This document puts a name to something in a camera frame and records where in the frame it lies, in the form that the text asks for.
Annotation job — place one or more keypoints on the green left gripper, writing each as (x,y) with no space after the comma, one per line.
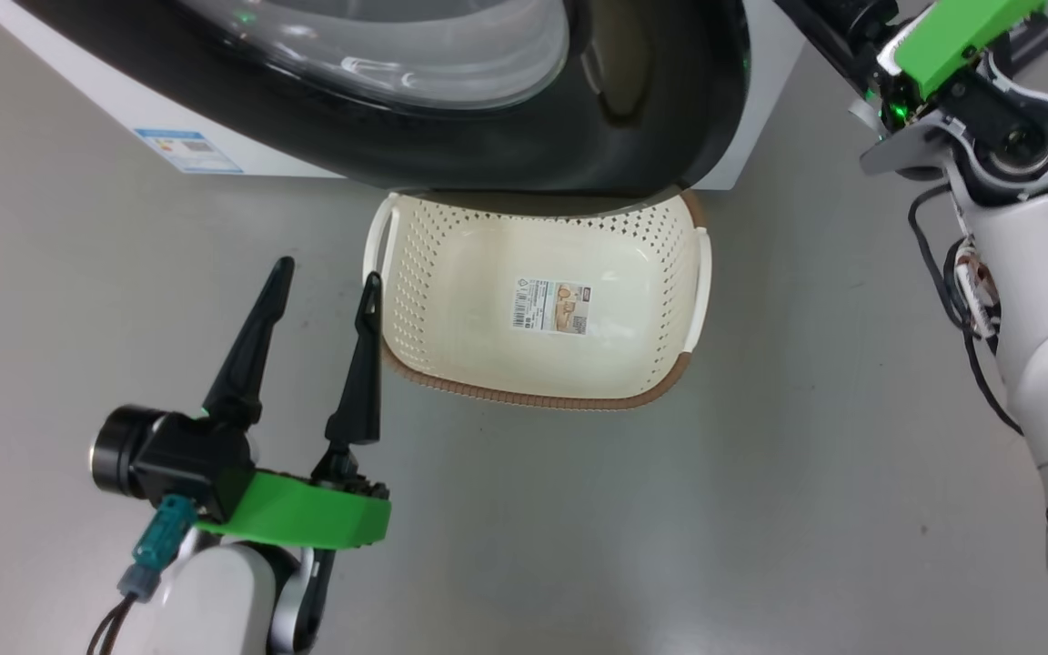
(306,514)

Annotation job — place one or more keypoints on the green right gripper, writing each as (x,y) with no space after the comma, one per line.
(961,36)

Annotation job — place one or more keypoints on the black glass washing machine door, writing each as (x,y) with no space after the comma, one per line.
(488,146)

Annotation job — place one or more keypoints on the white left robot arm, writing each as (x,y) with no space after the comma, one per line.
(215,600)

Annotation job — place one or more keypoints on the white washing machine body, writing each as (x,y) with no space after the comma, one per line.
(765,109)

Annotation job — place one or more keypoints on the cream perforated laundry basket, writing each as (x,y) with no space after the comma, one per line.
(488,273)

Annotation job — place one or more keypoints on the printed basket label sticker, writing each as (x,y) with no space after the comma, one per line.
(549,306)

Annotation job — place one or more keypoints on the blue energy label sticker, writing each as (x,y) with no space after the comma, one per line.
(187,150)

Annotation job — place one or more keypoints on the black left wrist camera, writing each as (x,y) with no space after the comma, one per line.
(169,455)

